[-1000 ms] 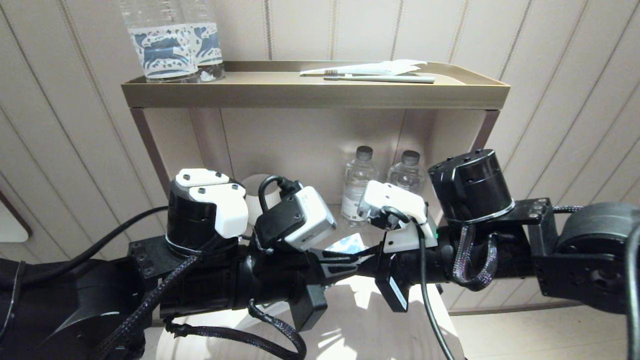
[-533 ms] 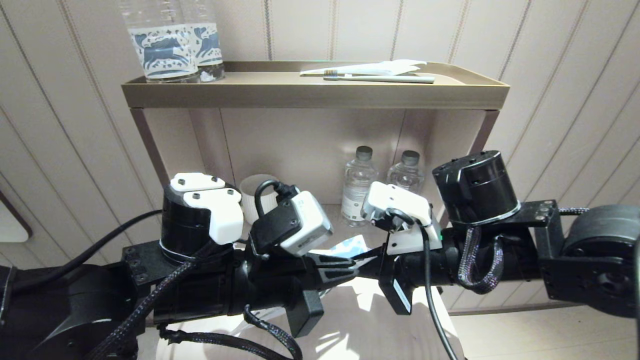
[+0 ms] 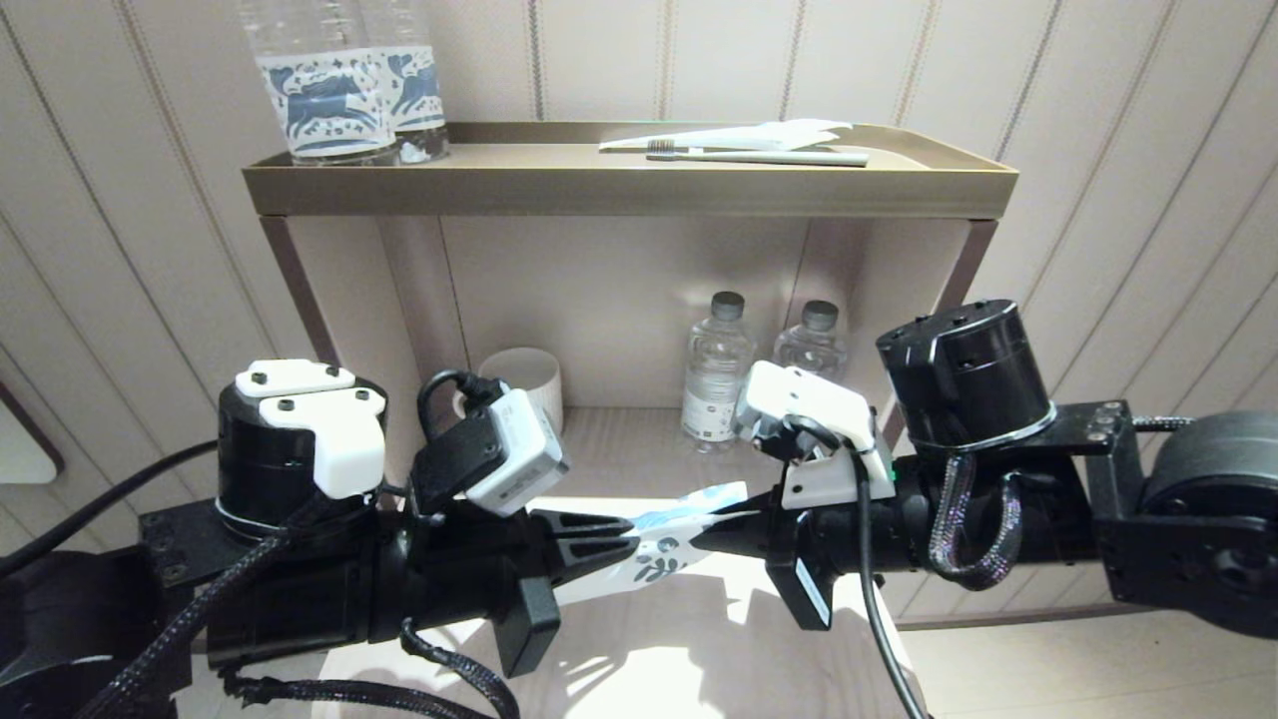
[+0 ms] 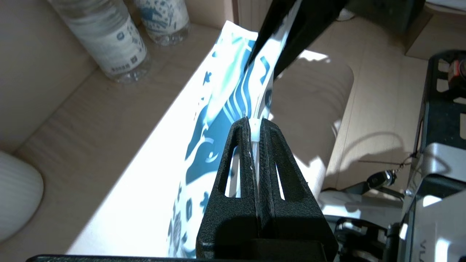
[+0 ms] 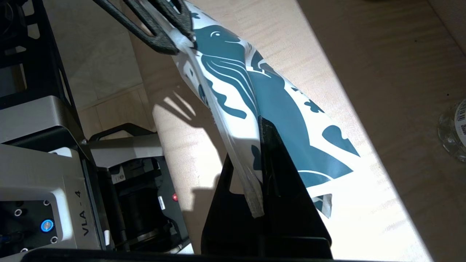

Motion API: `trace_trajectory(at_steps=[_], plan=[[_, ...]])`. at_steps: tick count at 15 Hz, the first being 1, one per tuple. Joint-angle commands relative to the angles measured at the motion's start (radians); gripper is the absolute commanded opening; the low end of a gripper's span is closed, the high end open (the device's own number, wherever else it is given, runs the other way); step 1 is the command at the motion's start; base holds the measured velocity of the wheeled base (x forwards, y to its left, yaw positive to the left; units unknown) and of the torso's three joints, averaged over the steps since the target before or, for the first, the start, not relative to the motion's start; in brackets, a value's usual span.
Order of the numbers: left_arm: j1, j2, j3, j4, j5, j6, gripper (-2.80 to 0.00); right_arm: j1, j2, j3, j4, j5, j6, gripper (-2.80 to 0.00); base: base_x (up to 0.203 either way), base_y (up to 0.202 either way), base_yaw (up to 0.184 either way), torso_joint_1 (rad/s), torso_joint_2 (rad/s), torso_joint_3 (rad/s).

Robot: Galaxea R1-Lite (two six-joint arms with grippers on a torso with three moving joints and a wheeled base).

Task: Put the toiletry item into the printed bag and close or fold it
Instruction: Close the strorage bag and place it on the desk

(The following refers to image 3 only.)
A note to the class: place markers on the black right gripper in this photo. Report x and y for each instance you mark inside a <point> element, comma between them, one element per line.
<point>809,579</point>

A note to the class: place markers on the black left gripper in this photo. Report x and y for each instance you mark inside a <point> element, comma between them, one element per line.
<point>499,569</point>

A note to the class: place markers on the white blue patterned pouch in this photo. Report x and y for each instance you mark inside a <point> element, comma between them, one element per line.
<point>669,544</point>

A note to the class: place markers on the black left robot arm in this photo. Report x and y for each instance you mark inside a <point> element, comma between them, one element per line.
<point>280,559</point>

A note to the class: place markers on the small clear water bottle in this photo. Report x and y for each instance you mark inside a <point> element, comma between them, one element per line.
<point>814,340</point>
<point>714,389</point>

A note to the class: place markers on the white ribbed mug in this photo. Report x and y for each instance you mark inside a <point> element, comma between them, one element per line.
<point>524,379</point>

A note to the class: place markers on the beige wooden shelf cabinet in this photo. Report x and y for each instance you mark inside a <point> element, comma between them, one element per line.
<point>619,290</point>

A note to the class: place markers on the grey-green toothbrush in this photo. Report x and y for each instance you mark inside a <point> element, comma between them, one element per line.
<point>779,158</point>

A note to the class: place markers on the white paper wrapper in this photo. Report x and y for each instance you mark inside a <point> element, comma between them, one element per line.
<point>769,135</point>

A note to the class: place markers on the large blue-label water bottle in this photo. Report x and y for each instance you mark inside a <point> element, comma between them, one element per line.
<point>419,90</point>
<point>329,110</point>

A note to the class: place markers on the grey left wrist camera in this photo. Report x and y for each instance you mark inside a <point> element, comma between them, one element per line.
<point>519,459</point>

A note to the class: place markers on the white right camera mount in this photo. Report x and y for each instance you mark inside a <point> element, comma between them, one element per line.
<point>839,479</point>

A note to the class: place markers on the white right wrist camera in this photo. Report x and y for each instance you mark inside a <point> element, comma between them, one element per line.
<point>799,404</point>

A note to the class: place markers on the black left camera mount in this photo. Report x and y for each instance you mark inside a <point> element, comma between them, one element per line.
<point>454,459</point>

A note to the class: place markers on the white brown-edged wall panel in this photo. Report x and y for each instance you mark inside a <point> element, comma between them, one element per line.
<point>20,449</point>

